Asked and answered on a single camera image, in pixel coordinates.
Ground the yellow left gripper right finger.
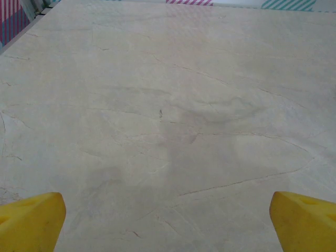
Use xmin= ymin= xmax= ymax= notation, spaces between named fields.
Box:
xmin=270 ymin=191 xmax=336 ymax=252

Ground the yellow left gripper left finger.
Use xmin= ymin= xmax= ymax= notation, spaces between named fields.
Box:
xmin=0 ymin=192 xmax=67 ymax=252

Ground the aluminium table side rail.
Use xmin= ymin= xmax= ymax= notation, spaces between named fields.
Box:
xmin=0 ymin=6 xmax=50 ymax=55

